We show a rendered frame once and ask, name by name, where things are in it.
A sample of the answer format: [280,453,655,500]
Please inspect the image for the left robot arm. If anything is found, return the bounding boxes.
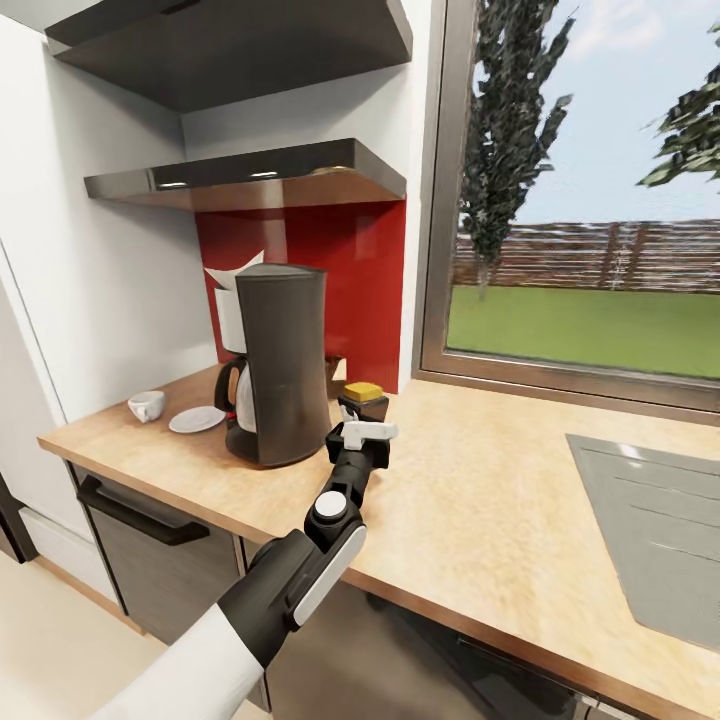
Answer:
[86,419,399,720]

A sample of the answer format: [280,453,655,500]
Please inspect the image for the coffee cup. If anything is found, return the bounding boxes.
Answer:
[128,390,165,423]

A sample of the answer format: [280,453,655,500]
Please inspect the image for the bottle of coffee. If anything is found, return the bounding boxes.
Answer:
[338,381,389,425]

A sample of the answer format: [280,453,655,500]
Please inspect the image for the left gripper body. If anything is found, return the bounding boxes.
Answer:
[326,435,389,480]

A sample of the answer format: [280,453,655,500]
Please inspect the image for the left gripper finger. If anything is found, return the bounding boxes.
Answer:
[325,419,345,444]

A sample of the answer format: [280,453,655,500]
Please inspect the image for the paper coffee filter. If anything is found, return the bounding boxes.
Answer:
[206,251,265,291]

